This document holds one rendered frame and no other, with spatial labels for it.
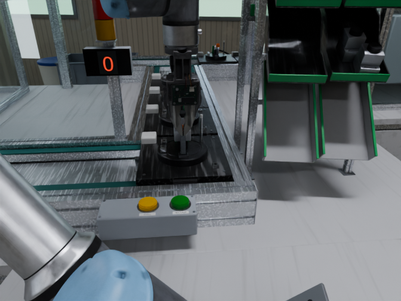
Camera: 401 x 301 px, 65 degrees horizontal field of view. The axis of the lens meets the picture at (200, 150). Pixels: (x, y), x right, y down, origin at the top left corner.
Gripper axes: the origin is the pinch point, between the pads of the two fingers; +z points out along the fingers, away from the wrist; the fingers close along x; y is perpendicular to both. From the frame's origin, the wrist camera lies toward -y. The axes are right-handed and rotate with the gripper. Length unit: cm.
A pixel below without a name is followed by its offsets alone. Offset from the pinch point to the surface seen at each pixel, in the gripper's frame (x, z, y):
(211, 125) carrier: 10.6, 10.1, -26.0
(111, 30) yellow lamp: -17.3, -21.2, -16.1
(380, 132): 93, 28, -54
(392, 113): 102, 21, -60
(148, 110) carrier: -11.0, 9.0, -39.2
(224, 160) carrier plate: 11.0, 10.3, -1.9
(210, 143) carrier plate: 8.7, 10.2, -12.8
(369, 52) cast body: 42.2, -18.2, 2.2
